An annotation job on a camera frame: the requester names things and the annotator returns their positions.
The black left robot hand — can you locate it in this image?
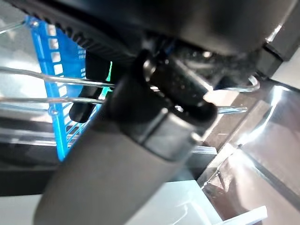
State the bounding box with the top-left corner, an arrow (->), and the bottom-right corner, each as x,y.
4,0 -> 294,225

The blue plastic shopping basket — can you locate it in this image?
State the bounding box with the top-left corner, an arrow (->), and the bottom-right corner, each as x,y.
0,15 -> 261,162

